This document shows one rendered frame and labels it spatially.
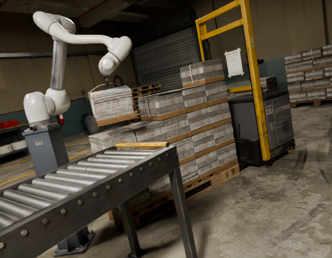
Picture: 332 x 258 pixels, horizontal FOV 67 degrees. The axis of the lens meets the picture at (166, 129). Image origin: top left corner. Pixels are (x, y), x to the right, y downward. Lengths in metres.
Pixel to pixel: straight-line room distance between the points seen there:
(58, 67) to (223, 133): 1.70
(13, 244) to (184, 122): 1.83
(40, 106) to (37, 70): 7.17
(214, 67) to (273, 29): 5.94
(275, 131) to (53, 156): 2.39
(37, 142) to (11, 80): 6.84
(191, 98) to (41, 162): 1.41
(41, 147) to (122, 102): 0.69
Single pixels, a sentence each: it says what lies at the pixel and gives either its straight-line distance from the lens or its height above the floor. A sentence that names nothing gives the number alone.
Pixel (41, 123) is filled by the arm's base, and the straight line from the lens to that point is 2.07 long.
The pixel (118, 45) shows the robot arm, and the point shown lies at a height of 1.44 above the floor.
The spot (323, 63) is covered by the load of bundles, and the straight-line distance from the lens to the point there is 6.65.
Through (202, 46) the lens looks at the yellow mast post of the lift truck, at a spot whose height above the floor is 1.52.
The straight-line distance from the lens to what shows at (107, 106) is 1.86.
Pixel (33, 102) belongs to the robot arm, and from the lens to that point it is 2.08.
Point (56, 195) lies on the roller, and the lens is 1.10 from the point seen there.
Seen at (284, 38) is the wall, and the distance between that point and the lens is 8.47.
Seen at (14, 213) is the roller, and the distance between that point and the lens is 1.10.
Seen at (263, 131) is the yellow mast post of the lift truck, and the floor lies 0.43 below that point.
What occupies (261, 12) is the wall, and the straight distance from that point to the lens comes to 8.73.
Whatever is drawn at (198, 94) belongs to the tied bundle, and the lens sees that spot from 2.55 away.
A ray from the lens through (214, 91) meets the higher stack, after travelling 2.69.
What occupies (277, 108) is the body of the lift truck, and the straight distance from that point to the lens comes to 3.26.
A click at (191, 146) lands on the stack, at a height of 0.51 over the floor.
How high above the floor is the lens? 1.12
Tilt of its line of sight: 9 degrees down
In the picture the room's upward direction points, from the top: 12 degrees counter-clockwise
